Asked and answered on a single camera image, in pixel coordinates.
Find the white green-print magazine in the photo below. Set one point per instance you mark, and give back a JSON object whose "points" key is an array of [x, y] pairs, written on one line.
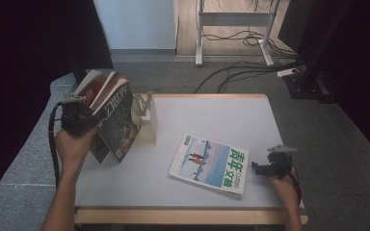
{"points": [[205, 163]]}

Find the portrait cover magazine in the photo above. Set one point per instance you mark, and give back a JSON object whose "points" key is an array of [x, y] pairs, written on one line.
{"points": [[91, 88]]}

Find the person's left hand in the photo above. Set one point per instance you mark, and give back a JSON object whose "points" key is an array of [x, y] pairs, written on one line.
{"points": [[72, 150]]}

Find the person's right hand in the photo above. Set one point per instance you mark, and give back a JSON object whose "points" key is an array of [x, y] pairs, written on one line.
{"points": [[287, 191]]}

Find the white power strip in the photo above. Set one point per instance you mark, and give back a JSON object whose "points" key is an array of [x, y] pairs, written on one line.
{"points": [[287, 72]]}

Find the red-brown cover magazine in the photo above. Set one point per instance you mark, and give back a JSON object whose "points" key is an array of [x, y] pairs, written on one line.
{"points": [[110, 88]]}

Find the black curtain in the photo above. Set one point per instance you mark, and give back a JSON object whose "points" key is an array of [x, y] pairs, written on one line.
{"points": [[366, 64], [13, 64]]}

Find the black stand with base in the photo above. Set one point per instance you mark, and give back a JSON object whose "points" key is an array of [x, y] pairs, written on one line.
{"points": [[302, 88], [77, 72]]}

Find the dark blue cover magazine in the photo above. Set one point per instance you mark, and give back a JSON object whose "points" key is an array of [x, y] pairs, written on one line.
{"points": [[118, 128]]}

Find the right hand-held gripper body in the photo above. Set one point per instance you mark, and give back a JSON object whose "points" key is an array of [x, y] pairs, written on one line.
{"points": [[279, 163]]}

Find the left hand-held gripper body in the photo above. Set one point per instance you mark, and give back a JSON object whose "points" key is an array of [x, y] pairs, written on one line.
{"points": [[75, 118]]}

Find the dark panel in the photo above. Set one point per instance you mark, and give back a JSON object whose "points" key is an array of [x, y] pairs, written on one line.
{"points": [[290, 29]]}

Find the beige expandable book rack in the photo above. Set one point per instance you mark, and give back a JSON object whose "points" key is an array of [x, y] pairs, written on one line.
{"points": [[147, 134]]}

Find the white metal desk frame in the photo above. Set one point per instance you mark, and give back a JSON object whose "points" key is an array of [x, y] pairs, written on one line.
{"points": [[234, 19]]}

